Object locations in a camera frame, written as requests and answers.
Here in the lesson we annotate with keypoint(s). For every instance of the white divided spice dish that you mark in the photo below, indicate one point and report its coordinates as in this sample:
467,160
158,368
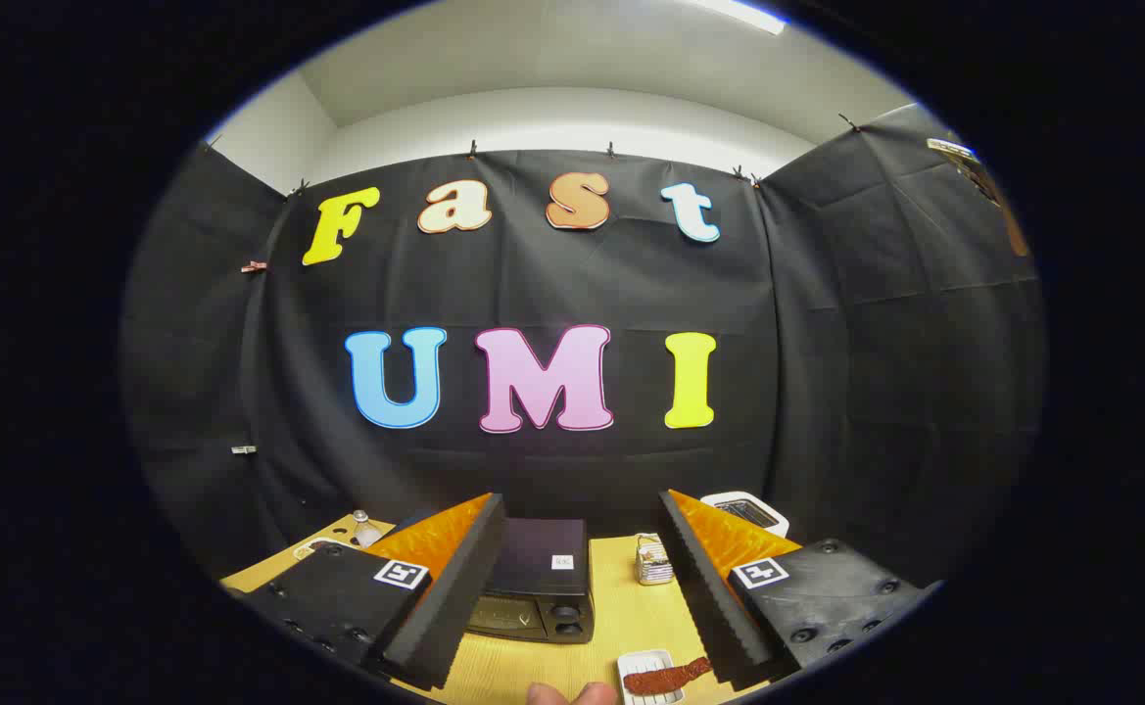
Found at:
322,542

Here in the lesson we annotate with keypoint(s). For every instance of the small basket of packets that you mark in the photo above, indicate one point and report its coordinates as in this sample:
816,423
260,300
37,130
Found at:
652,563

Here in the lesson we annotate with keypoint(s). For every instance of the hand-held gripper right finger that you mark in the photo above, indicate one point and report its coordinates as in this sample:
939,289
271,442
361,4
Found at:
714,597

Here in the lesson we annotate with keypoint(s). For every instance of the black toaster oven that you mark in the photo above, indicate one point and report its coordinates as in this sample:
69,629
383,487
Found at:
543,563

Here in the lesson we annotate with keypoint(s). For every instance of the white bread toaster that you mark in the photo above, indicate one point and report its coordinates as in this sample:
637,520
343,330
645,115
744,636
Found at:
743,509

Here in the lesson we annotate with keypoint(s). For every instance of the brown wooden object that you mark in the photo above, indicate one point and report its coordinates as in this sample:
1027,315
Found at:
998,196

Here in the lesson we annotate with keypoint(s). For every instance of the black backdrop cloth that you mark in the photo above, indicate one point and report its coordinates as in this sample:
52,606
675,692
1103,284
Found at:
533,284

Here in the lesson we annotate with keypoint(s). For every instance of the red-brown meat slice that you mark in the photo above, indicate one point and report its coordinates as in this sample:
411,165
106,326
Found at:
665,678

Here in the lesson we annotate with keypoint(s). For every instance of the white rectangular dish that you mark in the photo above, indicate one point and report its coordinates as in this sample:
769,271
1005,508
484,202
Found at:
636,664

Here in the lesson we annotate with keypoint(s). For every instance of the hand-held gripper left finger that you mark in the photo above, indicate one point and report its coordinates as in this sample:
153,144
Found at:
454,597

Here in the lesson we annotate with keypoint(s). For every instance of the clear plastic bottle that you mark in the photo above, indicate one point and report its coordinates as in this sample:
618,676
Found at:
366,531

